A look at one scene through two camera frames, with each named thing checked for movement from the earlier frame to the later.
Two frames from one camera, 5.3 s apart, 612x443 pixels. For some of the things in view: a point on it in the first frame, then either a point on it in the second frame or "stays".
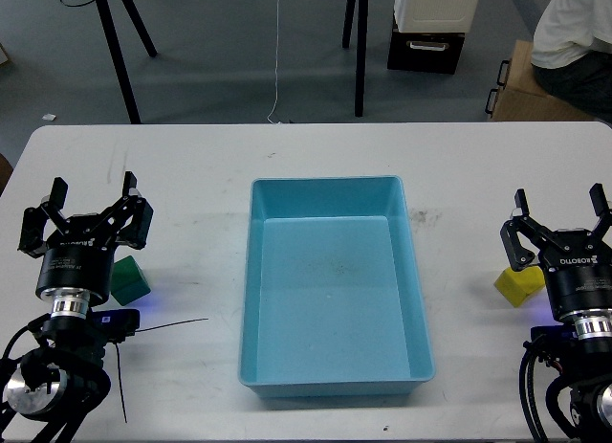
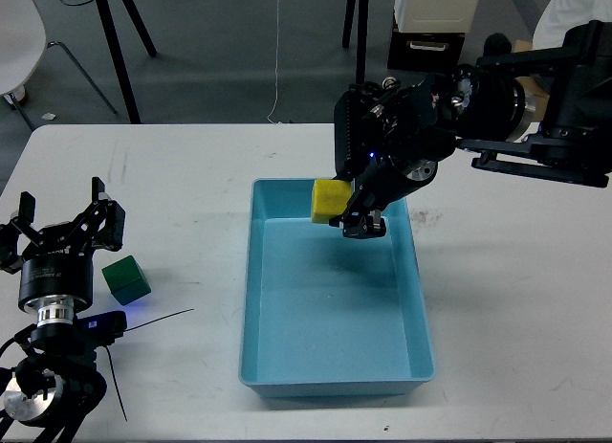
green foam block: (128, 280) stays
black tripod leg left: (116, 53) stays
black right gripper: (579, 278) → (387, 135)
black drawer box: (425, 52) stays
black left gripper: (76, 265) → (56, 267)
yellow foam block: (517, 286) → (329, 199)
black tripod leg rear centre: (349, 14) stays
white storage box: (435, 8) stays
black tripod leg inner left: (136, 19) stays
